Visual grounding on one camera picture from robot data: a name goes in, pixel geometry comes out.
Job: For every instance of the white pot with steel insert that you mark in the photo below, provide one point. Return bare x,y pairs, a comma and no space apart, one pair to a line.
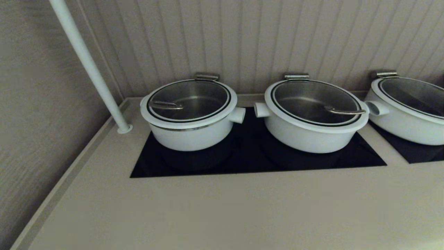
305,140
190,139
406,130

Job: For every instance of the right white pot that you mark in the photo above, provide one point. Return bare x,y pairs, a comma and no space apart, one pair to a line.
416,93

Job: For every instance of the wide black glass cooktop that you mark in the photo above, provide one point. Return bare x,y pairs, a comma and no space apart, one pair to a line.
242,163

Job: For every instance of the white metal pole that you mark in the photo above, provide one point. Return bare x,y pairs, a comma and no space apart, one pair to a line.
86,59

